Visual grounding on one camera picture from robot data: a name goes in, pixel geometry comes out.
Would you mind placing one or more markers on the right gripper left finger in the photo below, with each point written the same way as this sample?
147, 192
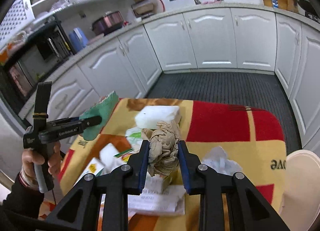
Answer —
139, 167

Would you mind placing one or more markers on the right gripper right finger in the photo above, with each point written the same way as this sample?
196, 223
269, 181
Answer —
188, 166

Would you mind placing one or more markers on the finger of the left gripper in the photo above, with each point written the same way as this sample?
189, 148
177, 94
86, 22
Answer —
90, 122

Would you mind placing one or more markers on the brown paper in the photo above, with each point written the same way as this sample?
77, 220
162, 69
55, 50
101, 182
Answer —
163, 148

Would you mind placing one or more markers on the green white tissue pack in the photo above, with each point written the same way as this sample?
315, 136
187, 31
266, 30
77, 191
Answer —
133, 136

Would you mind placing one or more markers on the cream round trash bin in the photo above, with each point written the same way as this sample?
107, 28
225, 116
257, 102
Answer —
300, 202

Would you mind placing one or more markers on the person's left hand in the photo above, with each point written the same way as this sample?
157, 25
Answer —
31, 158

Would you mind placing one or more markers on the crumpled white tissue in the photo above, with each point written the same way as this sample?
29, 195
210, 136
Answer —
218, 160

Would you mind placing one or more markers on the white printed paper sheet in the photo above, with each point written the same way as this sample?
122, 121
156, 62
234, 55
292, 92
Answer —
158, 198

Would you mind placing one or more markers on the white foam block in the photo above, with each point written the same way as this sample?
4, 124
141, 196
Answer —
149, 116

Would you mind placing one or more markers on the yellow green small box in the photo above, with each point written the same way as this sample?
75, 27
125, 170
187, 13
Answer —
93, 168

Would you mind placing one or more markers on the red yellow patterned blanket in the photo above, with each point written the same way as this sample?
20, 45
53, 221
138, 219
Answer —
251, 137

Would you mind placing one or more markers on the blue kettle jug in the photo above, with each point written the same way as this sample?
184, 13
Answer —
78, 39

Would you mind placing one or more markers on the black microwave oven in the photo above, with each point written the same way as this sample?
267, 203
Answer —
44, 51

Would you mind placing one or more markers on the pink cooking pot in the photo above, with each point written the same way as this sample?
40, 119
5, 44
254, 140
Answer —
110, 22

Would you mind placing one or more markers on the white lower cabinets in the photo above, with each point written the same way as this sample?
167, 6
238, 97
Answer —
212, 37

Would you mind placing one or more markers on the dish drying rack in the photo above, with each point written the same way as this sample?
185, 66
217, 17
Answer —
147, 8

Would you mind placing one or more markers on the black wok pan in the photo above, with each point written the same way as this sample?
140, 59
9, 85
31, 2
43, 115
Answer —
292, 5

